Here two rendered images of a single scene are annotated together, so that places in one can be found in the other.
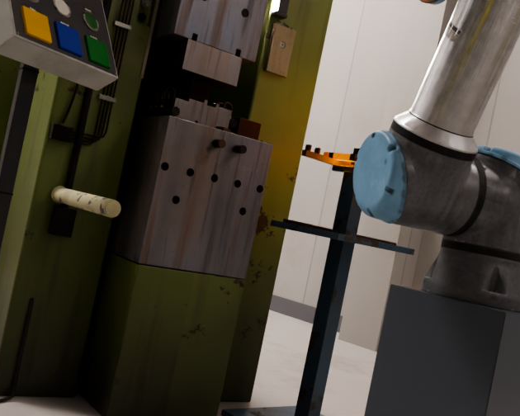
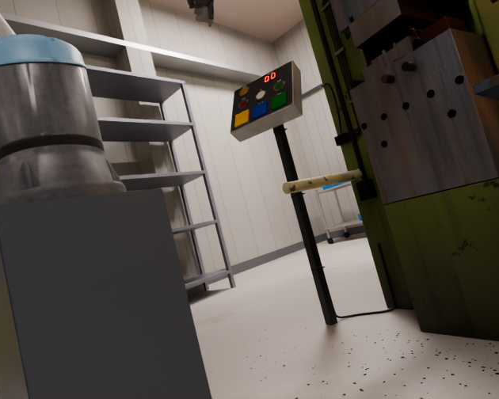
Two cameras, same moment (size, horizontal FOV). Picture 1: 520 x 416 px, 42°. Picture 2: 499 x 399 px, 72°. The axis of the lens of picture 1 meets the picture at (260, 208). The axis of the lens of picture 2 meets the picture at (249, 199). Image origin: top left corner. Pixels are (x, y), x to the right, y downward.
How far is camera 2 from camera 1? 1.80 m
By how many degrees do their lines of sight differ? 90
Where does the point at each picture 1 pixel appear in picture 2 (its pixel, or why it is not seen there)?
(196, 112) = (380, 66)
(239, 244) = (467, 146)
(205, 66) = (368, 28)
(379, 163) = not seen: hidden behind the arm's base
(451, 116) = not seen: outside the picture
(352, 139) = not seen: outside the picture
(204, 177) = (397, 112)
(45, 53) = (249, 127)
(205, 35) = (356, 9)
